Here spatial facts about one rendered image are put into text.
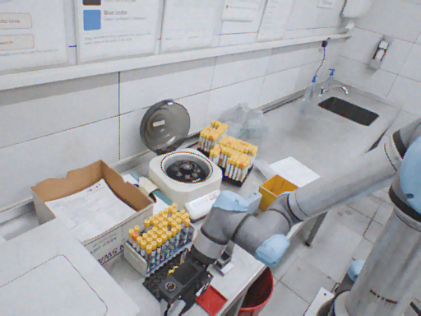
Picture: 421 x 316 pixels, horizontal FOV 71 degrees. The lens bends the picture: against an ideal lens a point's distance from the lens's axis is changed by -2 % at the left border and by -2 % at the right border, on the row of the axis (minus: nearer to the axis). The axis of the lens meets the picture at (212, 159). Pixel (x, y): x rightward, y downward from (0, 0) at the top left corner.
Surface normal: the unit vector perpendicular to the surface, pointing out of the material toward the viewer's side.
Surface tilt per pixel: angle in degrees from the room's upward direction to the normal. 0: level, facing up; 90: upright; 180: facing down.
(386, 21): 90
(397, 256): 92
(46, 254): 0
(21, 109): 90
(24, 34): 95
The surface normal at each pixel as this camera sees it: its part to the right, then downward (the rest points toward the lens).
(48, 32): 0.75, 0.53
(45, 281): 0.17, -0.82
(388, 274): -0.80, 0.24
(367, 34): -0.64, 0.33
